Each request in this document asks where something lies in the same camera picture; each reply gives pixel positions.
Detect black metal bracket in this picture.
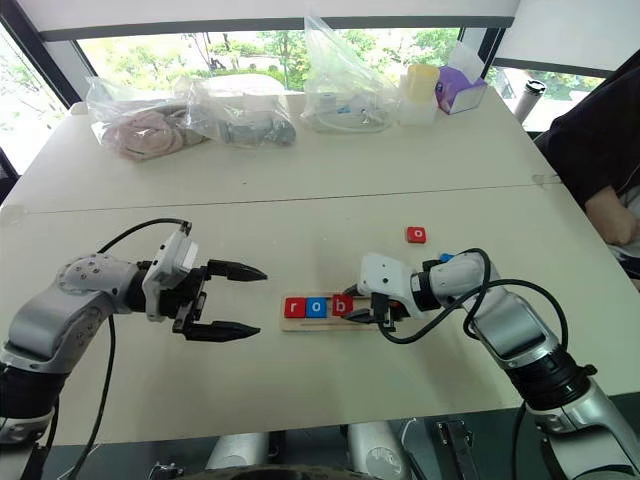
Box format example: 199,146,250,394
433,418,477,480

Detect wooden letter tray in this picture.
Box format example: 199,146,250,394
280,291,387,334

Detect plastic bag with pink cloth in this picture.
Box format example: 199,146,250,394
85,76,212,162

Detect purple tissue box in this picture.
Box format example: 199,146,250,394
435,42,489,117

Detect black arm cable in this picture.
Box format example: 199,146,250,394
64,217,194,480
374,247,571,351

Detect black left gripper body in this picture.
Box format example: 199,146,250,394
158,266,211,335

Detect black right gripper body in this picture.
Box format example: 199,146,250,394
369,292,412,332

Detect plastic bag with white cable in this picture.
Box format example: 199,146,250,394
300,16,402,135

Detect translucent white plastic container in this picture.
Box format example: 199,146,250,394
396,74,439,127

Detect person in black clothes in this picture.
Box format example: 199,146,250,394
541,48,640,282

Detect silver rounded robot leg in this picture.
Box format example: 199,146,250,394
346,422,405,480
203,431,270,472

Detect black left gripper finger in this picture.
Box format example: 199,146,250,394
207,259,269,284
183,321,263,343

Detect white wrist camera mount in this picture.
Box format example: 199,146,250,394
141,230,202,322
358,252,419,322

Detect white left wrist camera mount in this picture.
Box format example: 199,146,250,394
141,230,202,322

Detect yellow plastic cup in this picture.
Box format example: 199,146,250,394
405,63,441,104

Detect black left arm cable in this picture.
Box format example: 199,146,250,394
64,217,194,480

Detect silver thermos bottle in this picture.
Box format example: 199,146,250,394
511,78,549,124

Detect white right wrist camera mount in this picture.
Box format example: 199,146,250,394
358,252,419,322

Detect plastic bag with grey item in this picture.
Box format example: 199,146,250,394
186,74,298,149

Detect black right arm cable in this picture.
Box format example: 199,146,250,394
374,247,571,351

